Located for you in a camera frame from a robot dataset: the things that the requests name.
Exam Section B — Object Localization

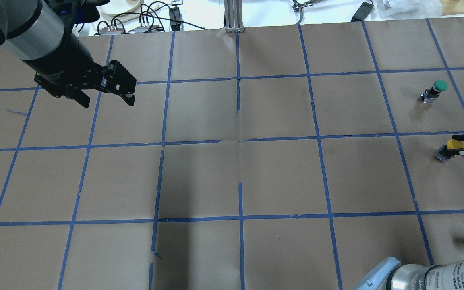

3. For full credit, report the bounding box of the aluminium frame post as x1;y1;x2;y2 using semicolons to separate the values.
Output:
224;0;245;33

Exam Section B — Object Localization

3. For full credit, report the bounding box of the clear plastic bag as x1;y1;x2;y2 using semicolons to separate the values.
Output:
374;0;443;19

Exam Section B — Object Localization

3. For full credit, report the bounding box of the cream round plate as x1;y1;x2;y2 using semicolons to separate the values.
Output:
98;0;143;16

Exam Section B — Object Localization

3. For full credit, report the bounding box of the wooden cutting board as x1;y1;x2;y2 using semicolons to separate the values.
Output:
440;0;464;16

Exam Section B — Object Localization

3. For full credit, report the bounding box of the brown paper table cover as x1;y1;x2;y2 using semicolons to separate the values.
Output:
0;18;464;290

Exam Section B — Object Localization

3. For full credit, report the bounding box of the black power adapter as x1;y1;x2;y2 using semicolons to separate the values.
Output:
350;0;374;22

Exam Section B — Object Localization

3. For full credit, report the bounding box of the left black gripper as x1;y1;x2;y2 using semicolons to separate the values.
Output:
24;34;137;108

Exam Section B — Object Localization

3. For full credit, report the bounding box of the green push button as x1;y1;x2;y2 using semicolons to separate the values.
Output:
420;80;449;104

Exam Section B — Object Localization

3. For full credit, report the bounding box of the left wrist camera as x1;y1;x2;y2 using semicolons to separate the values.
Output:
46;0;100;31

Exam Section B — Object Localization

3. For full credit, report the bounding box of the yellow push button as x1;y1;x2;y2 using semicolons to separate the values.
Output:
435;139;464;162

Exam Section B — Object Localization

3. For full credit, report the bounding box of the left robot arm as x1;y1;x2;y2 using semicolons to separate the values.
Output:
0;0;137;108

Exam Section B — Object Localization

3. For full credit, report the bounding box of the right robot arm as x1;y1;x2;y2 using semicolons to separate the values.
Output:
356;133;464;290

